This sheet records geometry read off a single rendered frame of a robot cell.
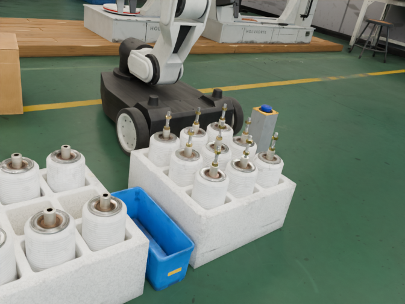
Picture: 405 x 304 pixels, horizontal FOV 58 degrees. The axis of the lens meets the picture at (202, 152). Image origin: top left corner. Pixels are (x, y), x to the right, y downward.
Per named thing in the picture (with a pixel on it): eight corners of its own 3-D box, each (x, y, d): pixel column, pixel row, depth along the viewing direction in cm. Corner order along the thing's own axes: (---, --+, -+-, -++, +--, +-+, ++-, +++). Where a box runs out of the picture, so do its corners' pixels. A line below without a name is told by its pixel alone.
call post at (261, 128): (235, 178, 149) (252, 108, 134) (246, 175, 153) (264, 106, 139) (247, 187, 144) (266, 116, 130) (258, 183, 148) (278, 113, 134)
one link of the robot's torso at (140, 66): (126, 73, 178) (128, 46, 172) (160, 72, 190) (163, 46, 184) (147, 88, 164) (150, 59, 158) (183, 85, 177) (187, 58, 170)
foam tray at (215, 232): (126, 195, 127) (130, 150, 118) (211, 171, 150) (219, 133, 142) (193, 269, 101) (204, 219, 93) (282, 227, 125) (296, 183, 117)
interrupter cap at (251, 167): (258, 174, 104) (258, 172, 104) (233, 172, 103) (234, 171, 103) (251, 161, 111) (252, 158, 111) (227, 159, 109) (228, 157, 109)
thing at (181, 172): (180, 218, 110) (189, 166, 101) (158, 202, 114) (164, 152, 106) (200, 205, 117) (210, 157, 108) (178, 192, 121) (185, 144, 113)
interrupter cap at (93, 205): (81, 202, 80) (81, 199, 80) (113, 193, 85) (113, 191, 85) (96, 222, 76) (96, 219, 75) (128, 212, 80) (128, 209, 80)
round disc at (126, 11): (96, 8, 305) (96, 0, 302) (129, 9, 323) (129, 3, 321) (113, 15, 285) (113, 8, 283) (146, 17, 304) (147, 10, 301)
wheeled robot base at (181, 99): (78, 99, 188) (79, 34, 173) (162, 91, 220) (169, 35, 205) (140, 156, 147) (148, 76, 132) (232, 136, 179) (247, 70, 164)
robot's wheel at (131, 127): (114, 143, 158) (116, 101, 149) (124, 142, 161) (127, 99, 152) (136, 166, 145) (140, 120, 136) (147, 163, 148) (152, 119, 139)
